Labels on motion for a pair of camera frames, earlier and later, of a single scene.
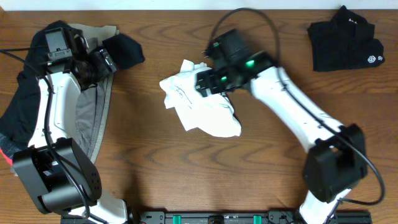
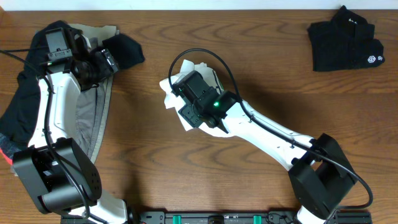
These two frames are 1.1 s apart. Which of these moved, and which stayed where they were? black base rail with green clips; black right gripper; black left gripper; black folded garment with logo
Moved: black right gripper
Stayed: black base rail with green clips; black folded garment with logo; black left gripper
